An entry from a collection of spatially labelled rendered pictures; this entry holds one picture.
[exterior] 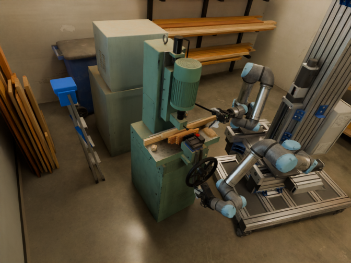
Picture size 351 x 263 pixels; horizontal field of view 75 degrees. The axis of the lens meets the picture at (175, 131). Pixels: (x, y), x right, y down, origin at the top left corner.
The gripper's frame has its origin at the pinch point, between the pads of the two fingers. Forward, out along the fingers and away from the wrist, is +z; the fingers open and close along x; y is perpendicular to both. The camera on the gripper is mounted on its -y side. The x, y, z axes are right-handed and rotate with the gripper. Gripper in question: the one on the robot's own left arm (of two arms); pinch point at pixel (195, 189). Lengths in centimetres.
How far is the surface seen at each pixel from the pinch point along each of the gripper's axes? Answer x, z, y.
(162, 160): -14.4, 12.9, -24.7
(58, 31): -26, 219, -159
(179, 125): 5.8, 15.4, -44.5
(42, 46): -49, 229, -144
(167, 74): 2, 13, -82
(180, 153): 0.9, 13.1, -24.4
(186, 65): 6, -6, -85
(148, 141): -16.8, 25.5, -37.9
